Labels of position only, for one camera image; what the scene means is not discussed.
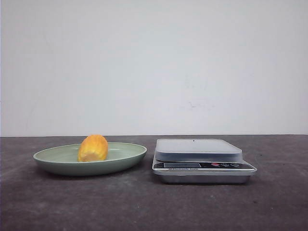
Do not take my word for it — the yellow corn cob piece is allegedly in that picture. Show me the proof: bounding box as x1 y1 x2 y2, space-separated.
77 135 108 162

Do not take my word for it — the silver digital kitchen scale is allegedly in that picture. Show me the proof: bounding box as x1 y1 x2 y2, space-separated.
152 139 257 184

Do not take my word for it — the green round plate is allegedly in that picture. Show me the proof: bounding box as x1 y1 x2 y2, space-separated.
33 142 147 176

